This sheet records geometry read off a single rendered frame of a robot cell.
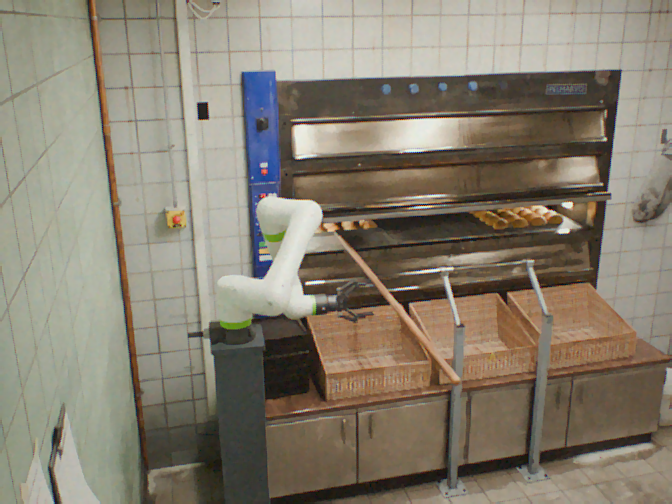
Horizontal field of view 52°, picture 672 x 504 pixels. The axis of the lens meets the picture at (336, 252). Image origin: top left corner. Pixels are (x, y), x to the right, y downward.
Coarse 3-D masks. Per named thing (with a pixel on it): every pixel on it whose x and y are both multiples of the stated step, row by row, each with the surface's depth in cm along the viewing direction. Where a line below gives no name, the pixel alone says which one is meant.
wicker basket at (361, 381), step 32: (320, 320) 379; (384, 320) 388; (320, 352) 380; (352, 352) 384; (384, 352) 389; (416, 352) 369; (320, 384) 355; (352, 384) 344; (384, 384) 349; (416, 384) 353
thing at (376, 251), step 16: (448, 240) 393; (464, 240) 393; (480, 240) 393; (496, 240) 396; (512, 240) 398; (528, 240) 401; (544, 240) 404; (304, 256) 370; (320, 256) 372; (336, 256) 374; (368, 256) 379
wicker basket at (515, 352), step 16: (416, 304) 392; (432, 304) 394; (448, 304) 396; (464, 304) 399; (480, 304) 402; (496, 304) 404; (416, 320) 382; (432, 320) 395; (448, 320) 397; (464, 320) 399; (480, 320) 402; (496, 320) 404; (512, 320) 388; (432, 336) 395; (448, 336) 398; (464, 336) 400; (496, 336) 404; (512, 336) 389; (528, 336) 371; (448, 352) 390; (464, 352) 390; (480, 352) 389; (496, 352) 359; (512, 352) 362; (528, 352) 365; (432, 368) 365; (464, 368) 358; (480, 368) 361; (496, 368) 363; (512, 368) 366; (528, 368) 368
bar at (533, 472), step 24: (480, 264) 356; (504, 264) 358; (528, 264) 361; (456, 312) 342; (456, 336) 339; (456, 360) 342; (456, 408) 351; (456, 432) 356; (456, 456) 361; (456, 480) 365; (528, 480) 373
